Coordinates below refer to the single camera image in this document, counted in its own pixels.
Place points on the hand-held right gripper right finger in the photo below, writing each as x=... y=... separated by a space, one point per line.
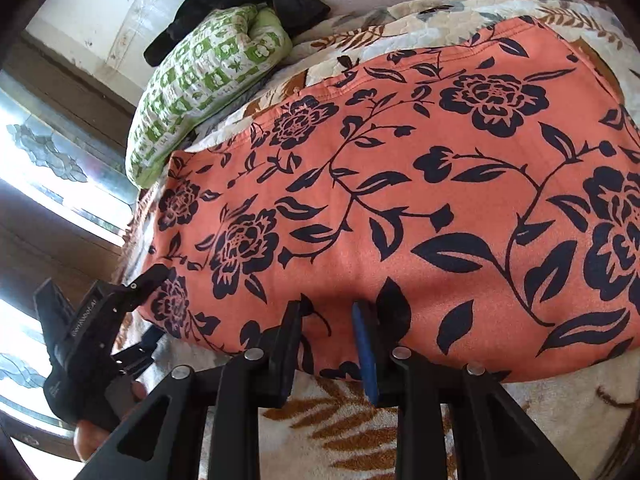
x=364 y=355

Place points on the wooden stained glass door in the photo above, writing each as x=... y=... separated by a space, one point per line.
x=50 y=250

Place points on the orange floral blouse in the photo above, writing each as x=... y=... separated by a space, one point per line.
x=400 y=185

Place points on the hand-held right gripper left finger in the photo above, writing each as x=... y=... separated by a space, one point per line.
x=291 y=360

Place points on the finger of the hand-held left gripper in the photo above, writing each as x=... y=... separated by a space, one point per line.
x=150 y=281
x=140 y=357

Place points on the leaf print blanket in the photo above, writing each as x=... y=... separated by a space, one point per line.
x=325 y=440

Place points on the person's left hand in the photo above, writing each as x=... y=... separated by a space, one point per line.
x=95 y=440

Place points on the green checked pillow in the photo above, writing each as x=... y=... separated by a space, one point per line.
x=200 y=70

